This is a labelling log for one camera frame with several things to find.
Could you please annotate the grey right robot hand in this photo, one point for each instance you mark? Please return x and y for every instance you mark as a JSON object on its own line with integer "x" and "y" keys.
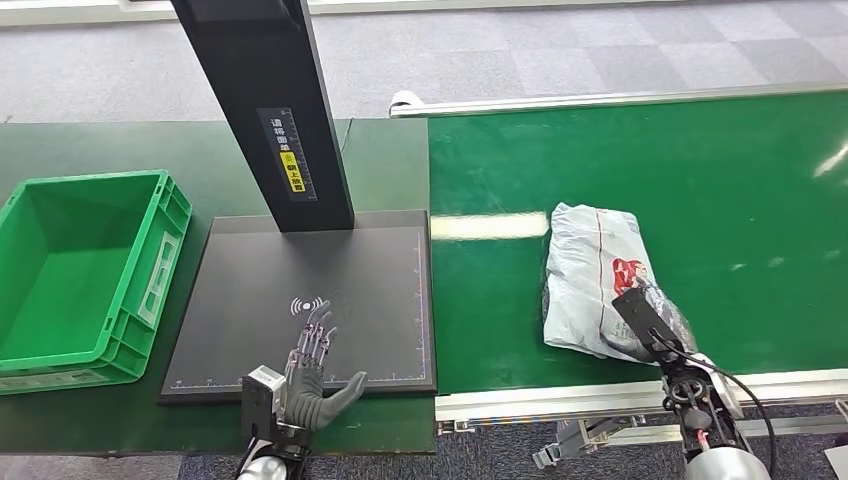
{"x": 676, "y": 324}

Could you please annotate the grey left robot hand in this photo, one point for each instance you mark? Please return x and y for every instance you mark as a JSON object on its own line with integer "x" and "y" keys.
{"x": 305, "y": 397}

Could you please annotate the grey mailer package red print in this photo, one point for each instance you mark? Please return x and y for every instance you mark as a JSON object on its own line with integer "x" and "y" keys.
{"x": 583, "y": 278}

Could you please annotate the green conveyor belt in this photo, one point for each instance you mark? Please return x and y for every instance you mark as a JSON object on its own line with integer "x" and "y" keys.
{"x": 729, "y": 199}

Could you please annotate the white conveyor end cap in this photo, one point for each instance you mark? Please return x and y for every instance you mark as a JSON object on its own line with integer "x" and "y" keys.
{"x": 403, "y": 100}

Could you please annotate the pale grey board corner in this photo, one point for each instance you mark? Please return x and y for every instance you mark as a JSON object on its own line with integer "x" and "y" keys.
{"x": 838, "y": 464}

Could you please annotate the yellow black label sticker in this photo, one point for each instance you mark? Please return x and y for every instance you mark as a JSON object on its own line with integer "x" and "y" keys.
{"x": 288, "y": 156}

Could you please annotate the green plastic crate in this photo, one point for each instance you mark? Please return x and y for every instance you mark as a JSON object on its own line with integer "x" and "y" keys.
{"x": 66, "y": 265}

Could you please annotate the black scanner column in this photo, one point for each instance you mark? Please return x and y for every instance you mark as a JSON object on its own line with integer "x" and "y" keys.
{"x": 265, "y": 66}

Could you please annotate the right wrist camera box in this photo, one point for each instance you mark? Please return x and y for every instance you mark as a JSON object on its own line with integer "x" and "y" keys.
{"x": 642, "y": 321}

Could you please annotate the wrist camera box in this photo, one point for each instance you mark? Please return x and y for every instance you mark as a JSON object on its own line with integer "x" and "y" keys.
{"x": 262, "y": 401}
{"x": 642, "y": 321}

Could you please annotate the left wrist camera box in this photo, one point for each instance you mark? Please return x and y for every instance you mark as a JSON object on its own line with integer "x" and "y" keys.
{"x": 262, "y": 401}

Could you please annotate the black scanner base plate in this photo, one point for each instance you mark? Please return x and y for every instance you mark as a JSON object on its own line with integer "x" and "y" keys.
{"x": 265, "y": 278}

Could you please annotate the aluminium conveyor rail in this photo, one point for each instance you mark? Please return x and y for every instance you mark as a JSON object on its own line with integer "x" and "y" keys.
{"x": 596, "y": 101}
{"x": 563, "y": 397}

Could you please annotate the metal conveyor bracket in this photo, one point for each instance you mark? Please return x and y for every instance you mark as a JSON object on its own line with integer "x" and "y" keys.
{"x": 573, "y": 437}

